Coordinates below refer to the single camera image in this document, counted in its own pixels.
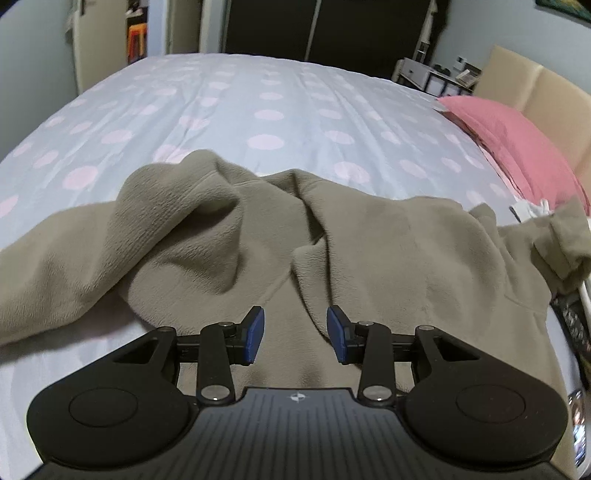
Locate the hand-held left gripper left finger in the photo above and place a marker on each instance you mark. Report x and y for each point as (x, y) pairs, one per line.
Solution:
(255, 334)

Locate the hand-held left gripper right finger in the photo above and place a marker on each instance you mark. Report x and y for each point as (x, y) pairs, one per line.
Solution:
(336, 337)

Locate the khaki fleece hoodie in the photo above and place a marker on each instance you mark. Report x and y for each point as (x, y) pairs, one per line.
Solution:
(392, 240)

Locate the white sweatshirt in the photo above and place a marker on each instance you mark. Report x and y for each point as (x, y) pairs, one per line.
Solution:
(526, 211)

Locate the polka dot bed sheet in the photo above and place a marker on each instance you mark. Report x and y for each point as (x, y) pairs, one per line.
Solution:
(231, 101)

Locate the pink pillow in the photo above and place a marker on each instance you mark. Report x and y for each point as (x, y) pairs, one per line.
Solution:
(508, 134)

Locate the white nightstand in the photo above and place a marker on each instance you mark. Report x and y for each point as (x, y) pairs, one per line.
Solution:
(413, 74)

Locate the black sliding door wardrobe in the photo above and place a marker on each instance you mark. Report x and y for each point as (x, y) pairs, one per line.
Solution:
(360, 27)

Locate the orange stool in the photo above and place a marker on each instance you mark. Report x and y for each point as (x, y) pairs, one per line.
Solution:
(137, 41)

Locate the beige padded headboard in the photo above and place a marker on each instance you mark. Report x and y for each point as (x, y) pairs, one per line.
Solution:
(554, 97)

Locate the beige door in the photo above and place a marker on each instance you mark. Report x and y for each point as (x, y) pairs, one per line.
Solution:
(99, 46)

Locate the framed yellow painting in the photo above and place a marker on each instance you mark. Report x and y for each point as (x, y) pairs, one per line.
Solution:
(568, 4)

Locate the beige doorway frame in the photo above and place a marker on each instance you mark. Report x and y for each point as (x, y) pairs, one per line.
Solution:
(184, 25)

